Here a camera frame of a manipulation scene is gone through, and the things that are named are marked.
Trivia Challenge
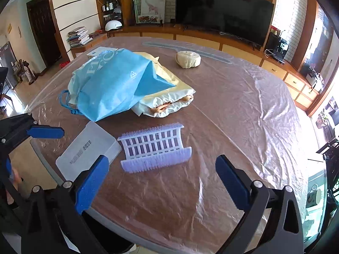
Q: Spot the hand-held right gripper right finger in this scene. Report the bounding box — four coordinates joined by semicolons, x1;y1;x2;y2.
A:
216;155;304;254

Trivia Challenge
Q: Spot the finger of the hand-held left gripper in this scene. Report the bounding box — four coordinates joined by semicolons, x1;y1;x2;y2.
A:
0;113;65;154
0;155;30;204

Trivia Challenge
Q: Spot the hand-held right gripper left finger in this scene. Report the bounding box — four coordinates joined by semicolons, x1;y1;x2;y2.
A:
20;155;110;254

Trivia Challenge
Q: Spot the white plastic grid tray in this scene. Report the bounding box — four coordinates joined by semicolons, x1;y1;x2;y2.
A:
117;122;192;174

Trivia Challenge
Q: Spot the blue non-woven drawstring bag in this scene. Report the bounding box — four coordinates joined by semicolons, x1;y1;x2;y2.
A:
60;48;176;122

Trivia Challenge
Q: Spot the yellow and white plastic bag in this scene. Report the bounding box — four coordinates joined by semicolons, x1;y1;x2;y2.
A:
132;51;197;117

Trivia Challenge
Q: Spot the clear plastic table cover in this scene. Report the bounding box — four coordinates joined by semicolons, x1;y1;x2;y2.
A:
25;36;310;246

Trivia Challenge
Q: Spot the white mug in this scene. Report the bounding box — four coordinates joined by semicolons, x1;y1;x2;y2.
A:
311;188;322;204

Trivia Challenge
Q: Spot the small wooden cabinet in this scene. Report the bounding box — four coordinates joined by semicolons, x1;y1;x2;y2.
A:
70;33;108;59

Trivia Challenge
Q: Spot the white and blue booklet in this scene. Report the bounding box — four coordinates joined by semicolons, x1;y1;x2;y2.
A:
87;47;118;58

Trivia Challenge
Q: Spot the dark wooden door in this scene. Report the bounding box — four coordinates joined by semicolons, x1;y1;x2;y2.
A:
26;0;63;73

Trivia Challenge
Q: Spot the stack of books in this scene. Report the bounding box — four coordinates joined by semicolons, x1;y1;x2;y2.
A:
66;26;93;48

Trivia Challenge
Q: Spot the potted plant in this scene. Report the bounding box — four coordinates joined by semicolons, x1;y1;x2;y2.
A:
316;111;331;129

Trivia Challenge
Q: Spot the white helmet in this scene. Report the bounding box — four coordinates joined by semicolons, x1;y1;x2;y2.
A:
105;21;124;31

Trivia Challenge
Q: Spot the long wooden television cabinet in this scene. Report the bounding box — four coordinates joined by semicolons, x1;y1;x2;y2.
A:
106;22;321;112

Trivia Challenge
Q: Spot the printer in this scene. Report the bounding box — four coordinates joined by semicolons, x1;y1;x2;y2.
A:
306;70;325;90

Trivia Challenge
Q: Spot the wooden display shelf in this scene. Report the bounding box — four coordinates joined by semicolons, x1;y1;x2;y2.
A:
94;0;125;31

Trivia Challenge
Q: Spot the black coffee machine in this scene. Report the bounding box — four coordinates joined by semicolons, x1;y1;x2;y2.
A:
265;34;289;64

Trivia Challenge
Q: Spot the animal picture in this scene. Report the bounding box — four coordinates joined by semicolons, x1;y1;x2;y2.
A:
140;0;166;16

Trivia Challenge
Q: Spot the black flat television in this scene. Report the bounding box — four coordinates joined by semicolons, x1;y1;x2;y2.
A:
175;0;275;47

